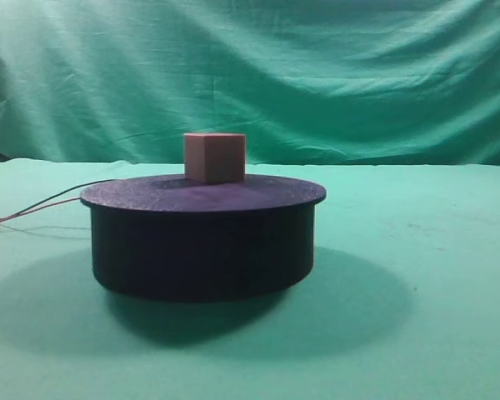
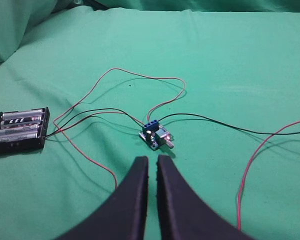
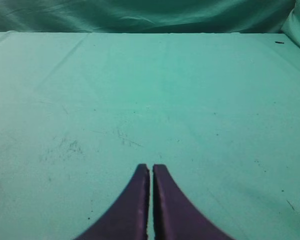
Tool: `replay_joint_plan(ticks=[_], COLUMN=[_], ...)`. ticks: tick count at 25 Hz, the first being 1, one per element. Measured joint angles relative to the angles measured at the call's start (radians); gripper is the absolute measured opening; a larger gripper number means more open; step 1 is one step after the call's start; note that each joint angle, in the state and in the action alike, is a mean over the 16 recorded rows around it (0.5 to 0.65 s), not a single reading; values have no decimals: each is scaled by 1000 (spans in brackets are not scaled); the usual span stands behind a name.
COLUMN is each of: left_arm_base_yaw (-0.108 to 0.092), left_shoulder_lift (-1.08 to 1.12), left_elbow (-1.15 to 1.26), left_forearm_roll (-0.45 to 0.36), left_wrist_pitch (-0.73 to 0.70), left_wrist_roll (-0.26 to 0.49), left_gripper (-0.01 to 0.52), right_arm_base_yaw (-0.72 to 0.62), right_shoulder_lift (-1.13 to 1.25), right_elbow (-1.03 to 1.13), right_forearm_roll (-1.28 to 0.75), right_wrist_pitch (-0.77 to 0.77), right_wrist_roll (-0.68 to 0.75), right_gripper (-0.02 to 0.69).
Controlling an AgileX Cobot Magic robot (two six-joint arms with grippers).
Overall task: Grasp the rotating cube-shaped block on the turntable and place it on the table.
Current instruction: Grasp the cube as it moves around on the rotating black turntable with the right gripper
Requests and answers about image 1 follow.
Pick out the pink cube block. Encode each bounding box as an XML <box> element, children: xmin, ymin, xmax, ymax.
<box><xmin>183</xmin><ymin>132</ymin><xmax>246</xmax><ymax>184</ymax></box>

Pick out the black round turntable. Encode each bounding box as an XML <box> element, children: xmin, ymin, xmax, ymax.
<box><xmin>80</xmin><ymin>174</ymin><xmax>327</xmax><ymax>303</ymax></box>

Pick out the green backdrop cloth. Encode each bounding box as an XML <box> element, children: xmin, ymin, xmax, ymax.
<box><xmin>0</xmin><ymin>1</ymin><xmax>500</xmax><ymax>165</ymax></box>

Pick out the green table cloth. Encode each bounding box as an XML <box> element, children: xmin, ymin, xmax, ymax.
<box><xmin>0</xmin><ymin>165</ymin><xmax>500</xmax><ymax>399</ymax></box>

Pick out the black wire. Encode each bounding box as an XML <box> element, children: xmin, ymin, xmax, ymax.
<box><xmin>0</xmin><ymin>178</ymin><xmax>113</xmax><ymax>222</ymax></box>

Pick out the red wire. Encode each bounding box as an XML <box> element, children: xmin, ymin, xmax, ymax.
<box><xmin>0</xmin><ymin>197</ymin><xmax>83</xmax><ymax>228</ymax></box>

